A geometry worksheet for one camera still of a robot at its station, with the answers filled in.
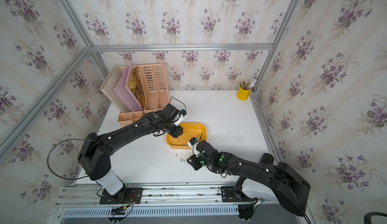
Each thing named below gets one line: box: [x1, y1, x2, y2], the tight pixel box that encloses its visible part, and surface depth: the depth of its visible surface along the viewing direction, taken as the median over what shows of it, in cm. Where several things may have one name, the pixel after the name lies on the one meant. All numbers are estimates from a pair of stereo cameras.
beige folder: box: [99, 64, 132, 113], surface depth 88 cm
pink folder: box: [113, 63, 143, 112], surface depth 90 cm
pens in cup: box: [239, 79, 257, 91], surface depth 106 cm
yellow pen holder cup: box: [236, 82, 251, 101], surface depth 111 cm
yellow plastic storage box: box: [166, 122, 207, 150], surface depth 93 cm
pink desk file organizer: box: [117, 62, 170, 128], surface depth 103 cm
